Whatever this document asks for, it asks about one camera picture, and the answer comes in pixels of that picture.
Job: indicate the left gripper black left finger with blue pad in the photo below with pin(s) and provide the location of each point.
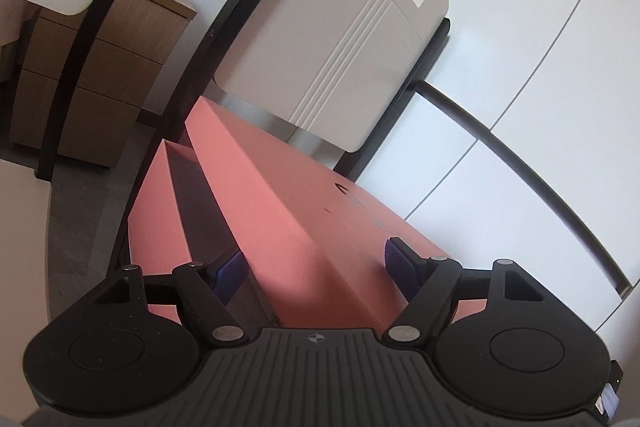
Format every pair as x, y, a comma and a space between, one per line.
201, 312

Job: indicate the beige chair near right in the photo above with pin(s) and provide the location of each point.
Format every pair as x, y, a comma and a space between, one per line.
325, 76

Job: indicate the pink box base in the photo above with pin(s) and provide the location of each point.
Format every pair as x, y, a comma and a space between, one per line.
176, 220

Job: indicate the pink box lid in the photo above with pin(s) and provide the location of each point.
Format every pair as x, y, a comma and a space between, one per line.
314, 240

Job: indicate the wooden drawer cabinet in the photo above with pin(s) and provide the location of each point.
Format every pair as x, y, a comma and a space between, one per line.
132, 45

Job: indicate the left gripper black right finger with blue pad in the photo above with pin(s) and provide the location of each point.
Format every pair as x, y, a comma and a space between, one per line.
429, 286

